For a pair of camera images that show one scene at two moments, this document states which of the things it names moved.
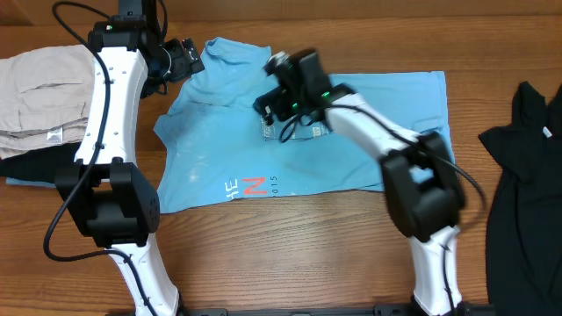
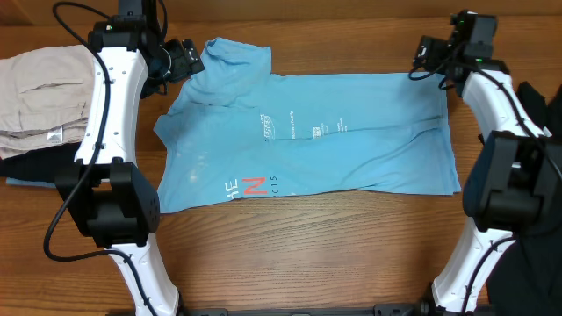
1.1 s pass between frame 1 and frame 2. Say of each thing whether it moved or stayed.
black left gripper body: stayed
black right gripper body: moved
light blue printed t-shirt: stayed
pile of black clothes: stayed
